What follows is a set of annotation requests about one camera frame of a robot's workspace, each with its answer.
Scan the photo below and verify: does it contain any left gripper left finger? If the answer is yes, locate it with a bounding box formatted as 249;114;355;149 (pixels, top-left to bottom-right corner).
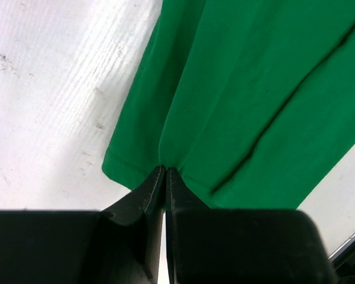
0;166;166;283

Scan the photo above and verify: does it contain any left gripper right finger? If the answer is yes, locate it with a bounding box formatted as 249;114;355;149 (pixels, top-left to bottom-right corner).
166;168;338;283

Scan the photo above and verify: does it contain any green t shirt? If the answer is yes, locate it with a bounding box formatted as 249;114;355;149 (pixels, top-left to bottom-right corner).
102;1;355;209

